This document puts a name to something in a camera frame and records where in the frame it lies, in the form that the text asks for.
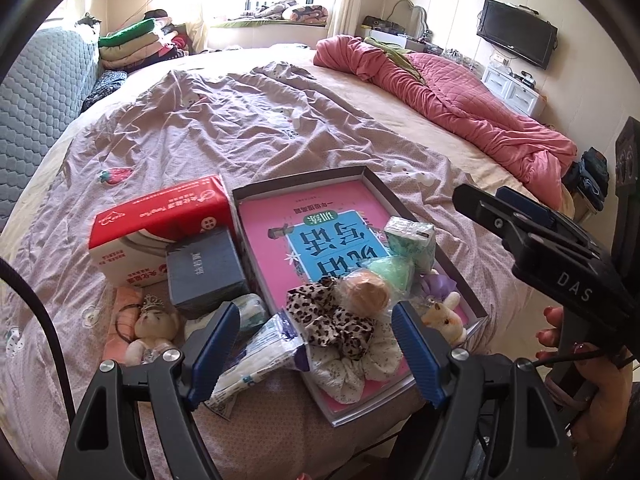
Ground beige bed sheet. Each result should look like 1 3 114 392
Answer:
165 45 576 211

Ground grey cardboard tray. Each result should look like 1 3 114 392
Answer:
231 165 489 428

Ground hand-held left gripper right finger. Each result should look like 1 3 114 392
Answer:
391 301 581 480

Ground purple fabric flower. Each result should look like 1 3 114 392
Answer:
417 272 453 306

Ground patterned blankets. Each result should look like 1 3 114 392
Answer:
240 0 331 25

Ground black television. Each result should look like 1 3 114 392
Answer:
476 0 558 71

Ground white blue plastic packet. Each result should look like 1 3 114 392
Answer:
205 310 311 421

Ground beige bear plush with crown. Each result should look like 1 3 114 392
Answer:
124 295 182 366

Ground white drawer cabinet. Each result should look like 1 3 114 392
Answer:
482 65 548 118

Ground white green packet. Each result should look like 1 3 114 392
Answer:
222 294 268 331

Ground olive green blanket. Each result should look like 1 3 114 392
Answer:
364 36 426 81

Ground black cable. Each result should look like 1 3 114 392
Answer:
0 257 76 421

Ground red tissue pack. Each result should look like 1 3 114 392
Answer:
89 174 241 288

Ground dark patterned clothing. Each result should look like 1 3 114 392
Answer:
80 70 128 113

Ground light green soft pouch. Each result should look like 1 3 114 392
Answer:
367 255 416 296

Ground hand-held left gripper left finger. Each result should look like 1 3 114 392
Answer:
57 302 242 480

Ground leopard print scrunchie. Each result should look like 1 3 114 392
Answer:
286 280 375 361

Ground cream rabbit plush keychain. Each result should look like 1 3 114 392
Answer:
421 292 468 346

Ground vanity mirror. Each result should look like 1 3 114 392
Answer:
390 0 428 36

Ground mauve printed duvet cover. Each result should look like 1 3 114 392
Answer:
0 60 536 480

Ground teal patterned tissue packet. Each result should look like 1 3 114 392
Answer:
384 216 436 276

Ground green window seat cushion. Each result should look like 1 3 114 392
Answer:
207 17 328 29

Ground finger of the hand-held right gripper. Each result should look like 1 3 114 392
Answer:
452 184 538 261
495 186 581 241

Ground dark grey box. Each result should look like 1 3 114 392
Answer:
165 226 251 320

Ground pile of folded clothes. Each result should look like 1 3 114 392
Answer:
97 9 193 68

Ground peach fluffy ball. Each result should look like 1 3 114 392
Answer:
336 269 391 317

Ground pink quilt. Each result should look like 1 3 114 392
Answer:
314 35 578 183

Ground dark wooden chair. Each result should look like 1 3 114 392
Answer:
612 116 640 281

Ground person's right hand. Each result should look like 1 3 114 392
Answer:
535 307 636 461

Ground white floral scrunchie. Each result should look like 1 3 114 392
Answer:
305 320 406 406

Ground grey quilted headboard cover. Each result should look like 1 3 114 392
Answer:
0 25 101 221

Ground cluttered dressing table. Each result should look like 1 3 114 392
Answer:
361 15 486 71

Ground pink book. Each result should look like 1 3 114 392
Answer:
237 180 471 406

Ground blue clothing pile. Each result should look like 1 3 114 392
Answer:
560 147 611 213

